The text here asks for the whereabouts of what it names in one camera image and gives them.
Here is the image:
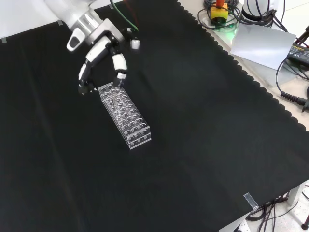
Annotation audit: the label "black tripod leg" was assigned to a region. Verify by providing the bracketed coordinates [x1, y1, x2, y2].
[295, 23, 309, 48]

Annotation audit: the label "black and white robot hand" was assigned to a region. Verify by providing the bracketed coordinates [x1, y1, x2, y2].
[77, 18, 142, 97]

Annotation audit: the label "clear glass test tube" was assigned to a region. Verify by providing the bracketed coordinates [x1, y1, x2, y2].
[111, 95, 124, 124]

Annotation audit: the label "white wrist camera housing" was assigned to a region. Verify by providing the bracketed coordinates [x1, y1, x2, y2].
[66, 27, 88, 52]

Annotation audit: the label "clear plastic test tube rack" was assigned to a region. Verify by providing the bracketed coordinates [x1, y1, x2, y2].
[98, 82, 153, 151]

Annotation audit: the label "white table leg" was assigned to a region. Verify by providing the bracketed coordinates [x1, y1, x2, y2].
[286, 180, 309, 206]

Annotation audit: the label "yellow emergency stop button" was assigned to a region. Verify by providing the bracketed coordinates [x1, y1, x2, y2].
[210, 0, 229, 25]

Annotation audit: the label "black bench cloth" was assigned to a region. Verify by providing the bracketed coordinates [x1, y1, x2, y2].
[0, 0, 309, 232]

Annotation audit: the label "green cable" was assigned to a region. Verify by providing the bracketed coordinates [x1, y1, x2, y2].
[109, 0, 140, 32]

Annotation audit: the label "black power adapter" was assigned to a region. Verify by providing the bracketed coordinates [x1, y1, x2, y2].
[286, 43, 309, 65]

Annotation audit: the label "black cables around stop button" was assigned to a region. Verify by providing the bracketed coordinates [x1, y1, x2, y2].
[197, 0, 243, 32]

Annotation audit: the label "clear tape strip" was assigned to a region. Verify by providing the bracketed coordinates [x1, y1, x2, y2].
[243, 192, 259, 210]

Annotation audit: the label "black cable bundle under table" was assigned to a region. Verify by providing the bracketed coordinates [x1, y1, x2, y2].
[245, 192, 292, 232]

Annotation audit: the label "black cable with ribbed plug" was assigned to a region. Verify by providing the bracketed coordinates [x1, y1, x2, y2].
[275, 55, 309, 112]

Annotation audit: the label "pale grey board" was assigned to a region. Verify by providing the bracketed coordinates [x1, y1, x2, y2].
[230, 22, 297, 72]

